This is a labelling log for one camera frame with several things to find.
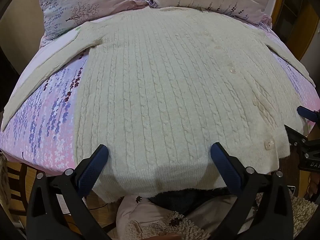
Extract pink fleece-collar jacket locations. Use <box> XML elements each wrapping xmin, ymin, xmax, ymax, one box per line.
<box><xmin>115</xmin><ymin>194</ymin><xmax>240</xmax><ymax>240</ymax></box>

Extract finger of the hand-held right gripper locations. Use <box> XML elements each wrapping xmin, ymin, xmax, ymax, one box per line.
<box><xmin>284</xmin><ymin>124</ymin><xmax>308</xmax><ymax>146</ymax></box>
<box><xmin>297</xmin><ymin>106</ymin><xmax>320</xmax><ymax>122</ymax></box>

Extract dark knit cloth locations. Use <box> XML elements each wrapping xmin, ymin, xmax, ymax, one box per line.
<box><xmin>147</xmin><ymin>186</ymin><xmax>230</xmax><ymax>217</ymax></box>

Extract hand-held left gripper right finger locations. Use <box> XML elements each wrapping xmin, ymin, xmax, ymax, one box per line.
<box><xmin>210</xmin><ymin>142</ymin><xmax>294</xmax><ymax>240</ymax></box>

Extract floral pink bed sheet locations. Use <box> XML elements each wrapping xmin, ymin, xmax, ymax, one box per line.
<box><xmin>0</xmin><ymin>24</ymin><xmax>320</xmax><ymax>180</ymax></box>

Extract cream cable-knit cardigan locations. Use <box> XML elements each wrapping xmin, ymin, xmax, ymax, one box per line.
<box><xmin>0</xmin><ymin>6</ymin><xmax>316</xmax><ymax>204</ymax></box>

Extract wooden headboard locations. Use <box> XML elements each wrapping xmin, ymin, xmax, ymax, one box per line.
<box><xmin>271</xmin><ymin>0</ymin><xmax>320</xmax><ymax>60</ymax></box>

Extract wooden chair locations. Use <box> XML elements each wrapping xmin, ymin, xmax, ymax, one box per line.
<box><xmin>4</xmin><ymin>157</ymin><xmax>35</xmax><ymax>224</ymax></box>

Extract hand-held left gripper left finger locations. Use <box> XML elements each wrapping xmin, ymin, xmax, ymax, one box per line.
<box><xmin>26</xmin><ymin>144</ymin><xmax>118</xmax><ymax>240</ymax></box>

